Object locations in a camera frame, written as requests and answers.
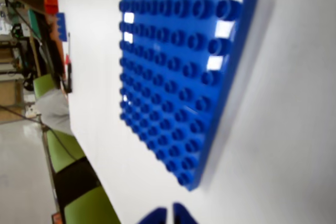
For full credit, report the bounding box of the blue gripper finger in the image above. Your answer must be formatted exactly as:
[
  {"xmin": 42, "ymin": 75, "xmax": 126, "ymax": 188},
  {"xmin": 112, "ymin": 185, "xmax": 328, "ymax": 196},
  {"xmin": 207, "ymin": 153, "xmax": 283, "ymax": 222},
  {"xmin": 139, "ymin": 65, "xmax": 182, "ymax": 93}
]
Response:
[
  {"xmin": 138, "ymin": 207, "xmax": 167, "ymax": 224},
  {"xmin": 173, "ymin": 202, "xmax": 199, "ymax": 224}
]

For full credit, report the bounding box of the white paper table cover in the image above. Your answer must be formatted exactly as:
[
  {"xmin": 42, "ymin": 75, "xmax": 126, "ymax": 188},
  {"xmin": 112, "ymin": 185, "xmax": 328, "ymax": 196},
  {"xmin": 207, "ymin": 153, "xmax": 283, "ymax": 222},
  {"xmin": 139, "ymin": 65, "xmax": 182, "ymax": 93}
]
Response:
[{"xmin": 55, "ymin": 0, "xmax": 336, "ymax": 224}]

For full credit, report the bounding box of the grey fabric object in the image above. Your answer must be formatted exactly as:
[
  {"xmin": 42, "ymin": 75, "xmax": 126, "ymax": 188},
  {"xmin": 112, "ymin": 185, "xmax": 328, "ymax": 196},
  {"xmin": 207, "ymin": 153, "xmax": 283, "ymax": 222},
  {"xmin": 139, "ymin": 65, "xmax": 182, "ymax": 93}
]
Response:
[{"xmin": 35, "ymin": 89, "xmax": 72, "ymax": 136}]

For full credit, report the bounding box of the small green chair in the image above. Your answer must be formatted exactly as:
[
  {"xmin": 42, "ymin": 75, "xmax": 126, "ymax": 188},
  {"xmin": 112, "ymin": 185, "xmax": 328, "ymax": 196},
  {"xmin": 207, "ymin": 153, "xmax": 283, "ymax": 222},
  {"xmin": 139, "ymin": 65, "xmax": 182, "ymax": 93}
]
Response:
[{"xmin": 33, "ymin": 73, "xmax": 57, "ymax": 99}]

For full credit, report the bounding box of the cardboard box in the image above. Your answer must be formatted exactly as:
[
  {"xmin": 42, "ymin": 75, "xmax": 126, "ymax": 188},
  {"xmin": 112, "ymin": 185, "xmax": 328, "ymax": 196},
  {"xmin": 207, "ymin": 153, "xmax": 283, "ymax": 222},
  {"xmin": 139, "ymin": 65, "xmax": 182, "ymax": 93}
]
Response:
[{"xmin": 0, "ymin": 78, "xmax": 24, "ymax": 107}]

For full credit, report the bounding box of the small blue plastic part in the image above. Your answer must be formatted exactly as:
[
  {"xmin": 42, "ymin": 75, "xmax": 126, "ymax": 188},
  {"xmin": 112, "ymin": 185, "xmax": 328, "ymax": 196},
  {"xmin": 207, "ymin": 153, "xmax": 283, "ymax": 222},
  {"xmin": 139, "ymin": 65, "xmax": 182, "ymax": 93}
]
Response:
[{"xmin": 56, "ymin": 12, "xmax": 67, "ymax": 42}]

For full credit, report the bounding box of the blue 8x8 base plate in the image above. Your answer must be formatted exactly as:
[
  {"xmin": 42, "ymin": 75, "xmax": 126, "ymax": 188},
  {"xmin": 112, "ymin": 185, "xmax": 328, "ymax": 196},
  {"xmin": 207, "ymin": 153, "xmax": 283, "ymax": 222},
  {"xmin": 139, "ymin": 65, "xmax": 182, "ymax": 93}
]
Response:
[{"xmin": 118, "ymin": 0, "xmax": 259, "ymax": 192}]

